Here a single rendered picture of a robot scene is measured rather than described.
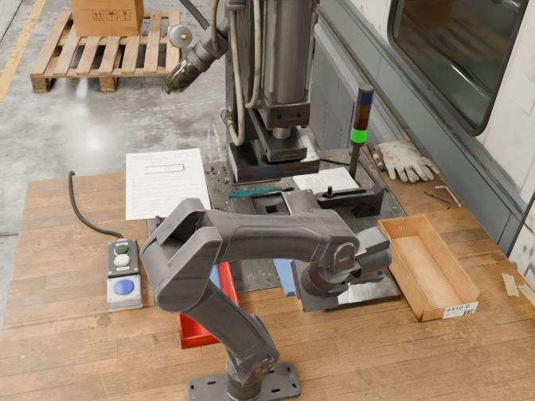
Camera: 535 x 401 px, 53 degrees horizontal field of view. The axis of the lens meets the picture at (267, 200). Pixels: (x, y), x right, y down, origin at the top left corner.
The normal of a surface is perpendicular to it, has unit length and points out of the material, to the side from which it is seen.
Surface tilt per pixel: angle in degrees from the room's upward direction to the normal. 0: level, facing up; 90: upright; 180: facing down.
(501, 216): 90
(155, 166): 1
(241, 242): 90
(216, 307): 94
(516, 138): 90
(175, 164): 1
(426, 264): 0
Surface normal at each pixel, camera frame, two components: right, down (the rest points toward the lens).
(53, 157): 0.04, -0.78
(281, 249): 0.39, 0.62
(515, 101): -0.98, 0.08
